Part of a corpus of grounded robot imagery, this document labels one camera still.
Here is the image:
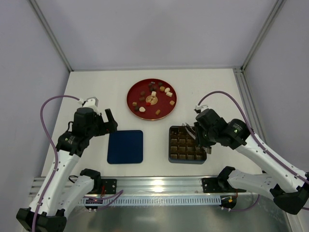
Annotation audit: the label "metal tweezers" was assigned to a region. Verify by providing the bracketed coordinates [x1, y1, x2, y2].
[181, 123, 213, 155]

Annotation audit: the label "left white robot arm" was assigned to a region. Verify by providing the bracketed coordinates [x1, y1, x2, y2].
[16, 107, 118, 232]

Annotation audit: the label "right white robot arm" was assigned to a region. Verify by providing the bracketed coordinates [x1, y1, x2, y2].
[194, 107, 309, 215]

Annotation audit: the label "blue tin chocolate box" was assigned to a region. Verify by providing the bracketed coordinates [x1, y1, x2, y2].
[168, 126, 207, 164]

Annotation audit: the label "blue tin lid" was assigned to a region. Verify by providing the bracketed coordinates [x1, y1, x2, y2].
[107, 130, 143, 164]

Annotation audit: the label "red round plate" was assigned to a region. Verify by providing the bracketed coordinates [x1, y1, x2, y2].
[126, 78, 177, 121]

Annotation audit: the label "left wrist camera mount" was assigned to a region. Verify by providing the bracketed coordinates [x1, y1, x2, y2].
[78, 97, 100, 115]

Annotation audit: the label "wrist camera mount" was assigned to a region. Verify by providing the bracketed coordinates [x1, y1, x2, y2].
[194, 105, 209, 114]
[78, 97, 100, 115]

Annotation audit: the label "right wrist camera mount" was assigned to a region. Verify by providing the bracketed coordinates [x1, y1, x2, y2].
[194, 105, 209, 114]

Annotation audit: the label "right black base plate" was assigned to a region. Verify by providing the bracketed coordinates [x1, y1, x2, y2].
[201, 177, 221, 193]

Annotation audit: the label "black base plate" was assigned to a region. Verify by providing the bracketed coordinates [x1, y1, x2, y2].
[99, 178, 117, 195]
[201, 177, 221, 193]

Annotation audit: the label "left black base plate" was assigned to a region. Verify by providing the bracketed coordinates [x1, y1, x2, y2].
[99, 178, 117, 195]

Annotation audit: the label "right aluminium frame rail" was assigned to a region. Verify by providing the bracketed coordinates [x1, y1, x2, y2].
[233, 67, 267, 142]

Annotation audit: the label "aluminium front rail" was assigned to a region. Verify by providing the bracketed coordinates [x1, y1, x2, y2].
[28, 175, 268, 197]

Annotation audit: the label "slotted cable duct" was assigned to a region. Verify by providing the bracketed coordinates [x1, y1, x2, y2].
[78, 195, 221, 207]

